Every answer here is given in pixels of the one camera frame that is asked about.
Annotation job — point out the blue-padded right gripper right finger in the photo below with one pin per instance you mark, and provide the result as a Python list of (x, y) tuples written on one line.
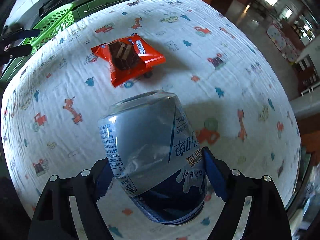
[(267, 217)]

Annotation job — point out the orange snack wrapper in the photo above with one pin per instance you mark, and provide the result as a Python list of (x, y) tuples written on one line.
[(129, 57)]

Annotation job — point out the silver blue beer can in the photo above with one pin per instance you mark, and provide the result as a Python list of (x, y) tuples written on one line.
[(155, 156)]

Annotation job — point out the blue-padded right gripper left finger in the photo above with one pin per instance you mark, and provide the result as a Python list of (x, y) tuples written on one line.
[(53, 218)]

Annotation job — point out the cartoon print white tablecloth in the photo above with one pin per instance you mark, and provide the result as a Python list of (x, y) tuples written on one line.
[(231, 95)]

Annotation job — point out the green plastic mesh basket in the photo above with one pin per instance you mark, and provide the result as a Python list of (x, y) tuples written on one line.
[(52, 24)]

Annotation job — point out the polka dot play fence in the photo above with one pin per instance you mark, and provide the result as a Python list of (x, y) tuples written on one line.
[(282, 43)]

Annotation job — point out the dark wooden shelf unit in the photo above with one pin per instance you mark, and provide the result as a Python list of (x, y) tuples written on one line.
[(306, 74)]

